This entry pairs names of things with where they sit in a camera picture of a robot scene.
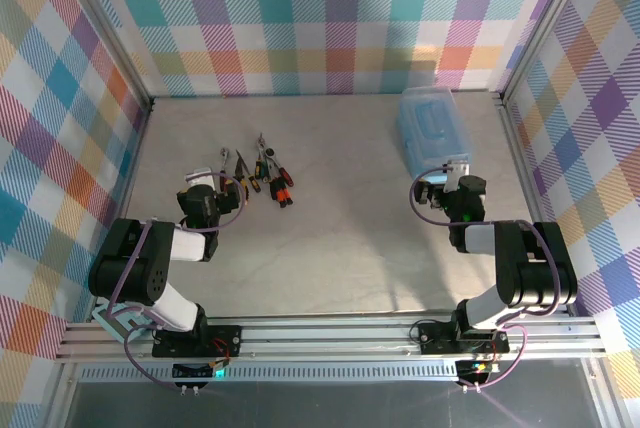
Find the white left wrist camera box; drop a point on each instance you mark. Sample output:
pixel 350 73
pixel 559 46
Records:
pixel 197 176

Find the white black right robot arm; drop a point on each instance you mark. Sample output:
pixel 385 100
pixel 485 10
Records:
pixel 480 238

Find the wide aluminium base rail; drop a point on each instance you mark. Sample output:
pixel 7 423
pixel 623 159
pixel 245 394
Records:
pixel 325 340

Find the aluminium table edge rail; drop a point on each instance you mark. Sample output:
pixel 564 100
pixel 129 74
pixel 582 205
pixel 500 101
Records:
pixel 522 158
pixel 135 153

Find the light blue calculator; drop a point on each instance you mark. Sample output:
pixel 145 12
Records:
pixel 112 323

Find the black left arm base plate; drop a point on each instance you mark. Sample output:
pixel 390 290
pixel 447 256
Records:
pixel 170 349

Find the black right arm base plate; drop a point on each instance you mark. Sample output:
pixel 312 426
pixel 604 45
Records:
pixel 435 343

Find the aluminium frame post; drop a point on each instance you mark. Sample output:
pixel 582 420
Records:
pixel 607 398
pixel 107 28
pixel 546 23
pixel 60 398

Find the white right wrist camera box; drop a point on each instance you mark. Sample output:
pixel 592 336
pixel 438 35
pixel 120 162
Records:
pixel 457 173

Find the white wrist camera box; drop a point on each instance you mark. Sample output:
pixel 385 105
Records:
pixel 197 176
pixel 457 173

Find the blue plastic tool box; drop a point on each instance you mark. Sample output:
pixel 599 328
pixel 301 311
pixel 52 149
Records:
pixel 430 123

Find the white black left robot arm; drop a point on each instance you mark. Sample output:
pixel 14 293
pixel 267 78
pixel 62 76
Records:
pixel 177 245

